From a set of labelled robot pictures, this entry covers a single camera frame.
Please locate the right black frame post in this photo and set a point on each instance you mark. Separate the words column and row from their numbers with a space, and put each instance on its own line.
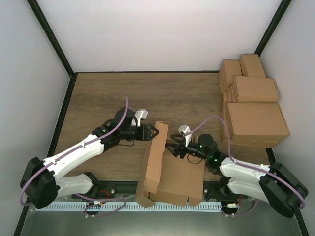
column 281, row 10

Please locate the middle folded cardboard box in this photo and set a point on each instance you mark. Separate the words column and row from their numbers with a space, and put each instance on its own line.
column 254, row 90

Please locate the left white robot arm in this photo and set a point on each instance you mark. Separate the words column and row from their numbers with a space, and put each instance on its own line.
column 45, row 180

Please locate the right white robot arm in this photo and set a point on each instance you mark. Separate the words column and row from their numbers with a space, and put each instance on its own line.
column 274, row 184

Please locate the brown cardboard box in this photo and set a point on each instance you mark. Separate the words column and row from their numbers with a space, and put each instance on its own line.
column 168, row 179

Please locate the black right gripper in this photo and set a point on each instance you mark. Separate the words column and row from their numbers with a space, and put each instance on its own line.
column 177, row 147

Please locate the left black frame post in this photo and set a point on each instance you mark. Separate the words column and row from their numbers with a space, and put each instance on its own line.
column 35, row 7

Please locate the rear left cardboard box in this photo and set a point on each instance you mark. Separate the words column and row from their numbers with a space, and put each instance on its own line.
column 229, row 69

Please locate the rear right cardboard box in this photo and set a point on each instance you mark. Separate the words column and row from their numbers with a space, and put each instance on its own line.
column 251, row 66

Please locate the light blue slotted cable duct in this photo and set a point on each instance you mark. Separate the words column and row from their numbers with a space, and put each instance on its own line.
column 133, row 207

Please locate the large front cardboard box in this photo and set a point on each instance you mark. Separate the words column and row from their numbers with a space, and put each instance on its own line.
column 260, row 122

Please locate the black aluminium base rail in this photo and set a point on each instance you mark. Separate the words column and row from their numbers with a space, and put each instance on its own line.
column 111, row 189

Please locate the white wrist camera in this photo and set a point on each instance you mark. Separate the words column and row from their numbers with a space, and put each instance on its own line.
column 138, row 116
column 186, row 133

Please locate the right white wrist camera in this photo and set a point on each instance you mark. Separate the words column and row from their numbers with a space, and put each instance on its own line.
column 186, row 133

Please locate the bottom stacked cardboard box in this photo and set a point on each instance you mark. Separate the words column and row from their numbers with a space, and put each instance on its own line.
column 266, row 144

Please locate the black frame post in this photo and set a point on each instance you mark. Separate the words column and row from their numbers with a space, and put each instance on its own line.
column 281, row 10
column 35, row 7

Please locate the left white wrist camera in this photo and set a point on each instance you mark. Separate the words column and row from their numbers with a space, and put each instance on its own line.
column 138, row 116

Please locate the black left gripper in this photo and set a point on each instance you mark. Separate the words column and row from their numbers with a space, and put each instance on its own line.
column 155, row 130

